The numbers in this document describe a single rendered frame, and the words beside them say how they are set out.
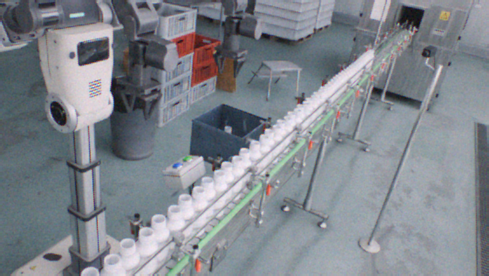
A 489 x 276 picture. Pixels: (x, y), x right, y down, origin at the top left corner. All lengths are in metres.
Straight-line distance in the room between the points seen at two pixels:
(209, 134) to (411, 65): 4.30
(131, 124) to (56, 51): 1.89
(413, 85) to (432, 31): 0.77
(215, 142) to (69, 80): 0.88
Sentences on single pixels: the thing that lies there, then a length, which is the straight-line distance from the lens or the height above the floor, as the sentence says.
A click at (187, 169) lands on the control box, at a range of 1.36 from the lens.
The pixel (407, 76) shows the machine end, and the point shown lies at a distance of 6.00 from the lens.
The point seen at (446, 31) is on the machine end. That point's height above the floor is 1.11.
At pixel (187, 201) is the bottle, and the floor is 1.17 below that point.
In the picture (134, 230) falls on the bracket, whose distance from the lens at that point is 1.19.
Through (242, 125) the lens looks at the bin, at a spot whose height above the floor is 0.86.
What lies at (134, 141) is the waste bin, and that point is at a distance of 3.36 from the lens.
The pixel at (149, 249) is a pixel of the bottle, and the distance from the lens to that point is 1.05.
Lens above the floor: 1.86
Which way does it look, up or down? 28 degrees down
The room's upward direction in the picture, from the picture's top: 9 degrees clockwise
